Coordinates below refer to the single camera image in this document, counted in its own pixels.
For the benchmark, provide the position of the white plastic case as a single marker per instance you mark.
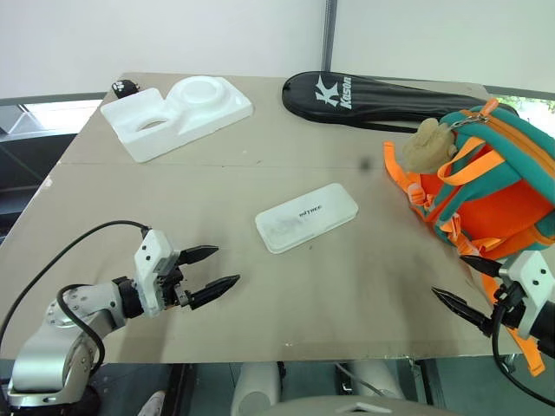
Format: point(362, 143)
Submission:
point(305, 216)

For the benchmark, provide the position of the small black paw-print pouch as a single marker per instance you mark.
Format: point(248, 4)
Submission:
point(123, 88)

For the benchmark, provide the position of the grey metal pole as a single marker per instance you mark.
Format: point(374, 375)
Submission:
point(329, 34)

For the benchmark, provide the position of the grey robot torso shell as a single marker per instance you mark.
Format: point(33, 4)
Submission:
point(351, 407)

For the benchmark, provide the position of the white rounded robot leg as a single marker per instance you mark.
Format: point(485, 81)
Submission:
point(375, 377)
point(256, 388)

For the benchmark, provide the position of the black racket bag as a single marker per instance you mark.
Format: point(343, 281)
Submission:
point(381, 97)

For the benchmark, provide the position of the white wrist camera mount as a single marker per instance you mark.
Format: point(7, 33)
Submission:
point(531, 277)
point(149, 260)

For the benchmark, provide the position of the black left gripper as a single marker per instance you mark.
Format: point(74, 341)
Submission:
point(170, 286)

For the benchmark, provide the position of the orange and teal backpack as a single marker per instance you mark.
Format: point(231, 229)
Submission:
point(498, 203)

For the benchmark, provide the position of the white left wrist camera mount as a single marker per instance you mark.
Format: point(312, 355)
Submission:
point(149, 260)

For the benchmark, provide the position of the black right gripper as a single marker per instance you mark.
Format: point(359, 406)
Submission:
point(513, 310)

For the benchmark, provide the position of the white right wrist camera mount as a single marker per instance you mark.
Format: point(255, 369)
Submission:
point(531, 277)

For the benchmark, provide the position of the white foam packaging tray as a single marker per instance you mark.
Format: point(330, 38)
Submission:
point(173, 117)

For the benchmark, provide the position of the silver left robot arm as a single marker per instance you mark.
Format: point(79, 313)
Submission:
point(47, 346)

